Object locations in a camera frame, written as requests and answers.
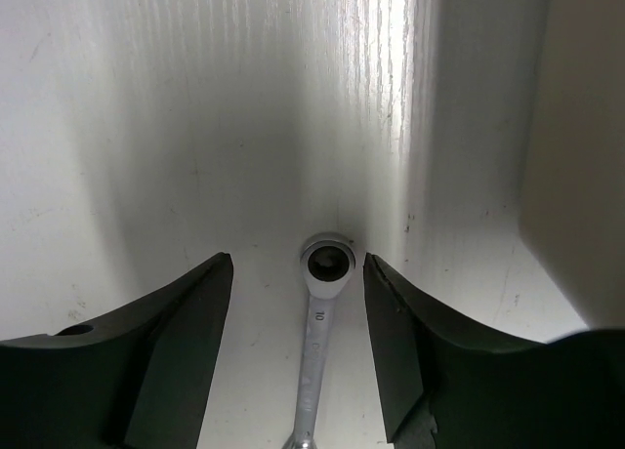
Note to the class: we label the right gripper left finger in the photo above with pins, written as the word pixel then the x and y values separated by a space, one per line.
pixel 138 376

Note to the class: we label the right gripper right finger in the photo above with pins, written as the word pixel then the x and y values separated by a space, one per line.
pixel 448 381

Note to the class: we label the beige cantilever toolbox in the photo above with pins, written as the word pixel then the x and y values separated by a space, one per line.
pixel 572 198

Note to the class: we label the small combination wrench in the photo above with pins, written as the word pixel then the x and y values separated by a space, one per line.
pixel 327 264

